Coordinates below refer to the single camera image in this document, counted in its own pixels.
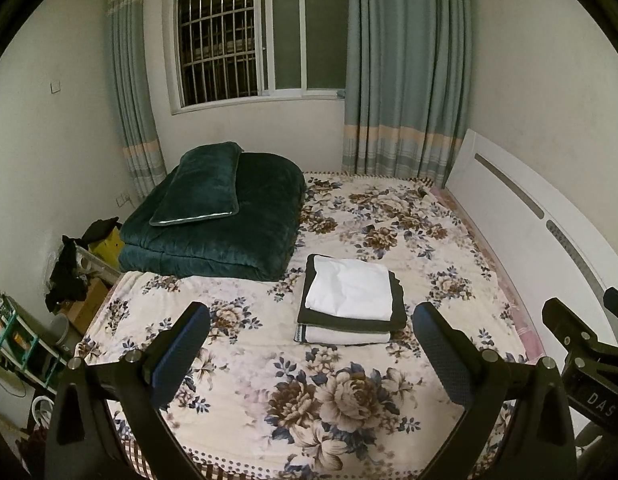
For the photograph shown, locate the white bucket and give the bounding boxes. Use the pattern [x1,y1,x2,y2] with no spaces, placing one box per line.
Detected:
[51,314,73,352]

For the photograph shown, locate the wide teal curtain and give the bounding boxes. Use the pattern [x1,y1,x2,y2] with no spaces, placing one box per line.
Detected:
[341,0,472,187]

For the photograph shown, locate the dark green pillow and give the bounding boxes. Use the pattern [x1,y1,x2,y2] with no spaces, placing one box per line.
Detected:
[149,141,244,228]

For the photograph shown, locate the yellow box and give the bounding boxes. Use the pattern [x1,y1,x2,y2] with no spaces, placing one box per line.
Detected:
[87,230,122,267]

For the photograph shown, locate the barred window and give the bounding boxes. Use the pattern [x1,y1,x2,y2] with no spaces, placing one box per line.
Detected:
[169,0,350,114]

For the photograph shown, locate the dark cloth on yellow box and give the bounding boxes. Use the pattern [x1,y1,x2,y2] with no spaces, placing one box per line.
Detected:
[82,217,121,244]

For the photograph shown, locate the folded white striped cloth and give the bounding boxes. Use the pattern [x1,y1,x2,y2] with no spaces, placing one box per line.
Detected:
[294,322,392,346]

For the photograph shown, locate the cardboard box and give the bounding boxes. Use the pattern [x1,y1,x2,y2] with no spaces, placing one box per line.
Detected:
[63,279,110,334]

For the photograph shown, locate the black folded garment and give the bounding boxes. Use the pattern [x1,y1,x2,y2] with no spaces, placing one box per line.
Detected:
[297,253,408,334]

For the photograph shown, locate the hanging black cloth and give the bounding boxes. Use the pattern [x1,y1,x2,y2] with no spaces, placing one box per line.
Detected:
[44,234,90,312]

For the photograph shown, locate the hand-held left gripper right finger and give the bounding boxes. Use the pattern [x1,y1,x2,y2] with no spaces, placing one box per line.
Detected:
[411,302,578,480]

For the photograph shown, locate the floral bed sheet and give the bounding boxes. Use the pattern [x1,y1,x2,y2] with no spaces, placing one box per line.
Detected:
[74,170,540,480]

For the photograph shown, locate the dark green quilt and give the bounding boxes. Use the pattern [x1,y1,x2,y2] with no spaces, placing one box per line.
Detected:
[117,150,308,282]

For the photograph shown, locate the white headboard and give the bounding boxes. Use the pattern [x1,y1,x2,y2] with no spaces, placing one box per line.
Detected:
[446,129,618,352]

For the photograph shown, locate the narrow teal curtain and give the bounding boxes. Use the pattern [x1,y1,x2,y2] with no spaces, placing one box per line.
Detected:
[104,0,168,197]

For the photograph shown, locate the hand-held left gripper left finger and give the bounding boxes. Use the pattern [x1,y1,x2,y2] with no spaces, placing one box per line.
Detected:
[45,301,212,480]

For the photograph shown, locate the white t-shirt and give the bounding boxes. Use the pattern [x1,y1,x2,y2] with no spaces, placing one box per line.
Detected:
[305,255,396,321]

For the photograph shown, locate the white plastic rack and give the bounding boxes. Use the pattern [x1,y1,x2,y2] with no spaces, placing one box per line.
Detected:
[73,245,122,282]

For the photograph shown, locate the green shelf rack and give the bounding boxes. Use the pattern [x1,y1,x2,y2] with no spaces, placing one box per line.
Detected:
[0,289,70,392]

